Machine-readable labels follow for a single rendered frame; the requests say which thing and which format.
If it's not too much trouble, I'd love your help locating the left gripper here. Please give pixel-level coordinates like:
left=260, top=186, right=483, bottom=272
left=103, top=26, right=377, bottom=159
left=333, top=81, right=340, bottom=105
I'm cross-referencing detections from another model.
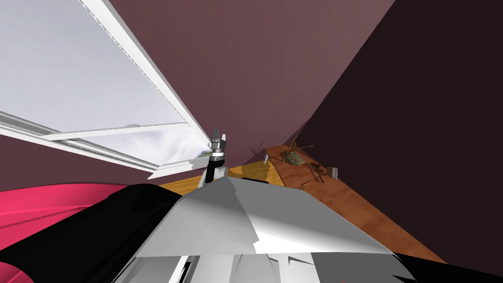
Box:
left=210, top=128, right=227, bottom=153

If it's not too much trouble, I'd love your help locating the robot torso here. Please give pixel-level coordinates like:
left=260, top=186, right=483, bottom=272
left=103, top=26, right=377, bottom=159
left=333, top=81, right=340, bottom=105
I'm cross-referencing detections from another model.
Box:
left=113, top=175, right=418, bottom=283

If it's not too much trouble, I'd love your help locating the brown wooden table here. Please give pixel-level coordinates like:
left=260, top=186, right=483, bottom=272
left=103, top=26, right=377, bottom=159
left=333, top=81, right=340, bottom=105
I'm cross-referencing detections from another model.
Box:
left=264, top=136, right=447, bottom=264

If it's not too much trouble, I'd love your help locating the white framed window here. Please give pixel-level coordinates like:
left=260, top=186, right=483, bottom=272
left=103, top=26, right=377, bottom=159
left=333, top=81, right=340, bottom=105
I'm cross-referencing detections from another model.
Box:
left=0, top=0, right=212, bottom=181

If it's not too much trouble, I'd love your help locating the red rounded furniture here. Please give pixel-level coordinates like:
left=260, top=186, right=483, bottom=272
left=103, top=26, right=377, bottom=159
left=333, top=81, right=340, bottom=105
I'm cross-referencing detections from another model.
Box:
left=0, top=181, right=131, bottom=283

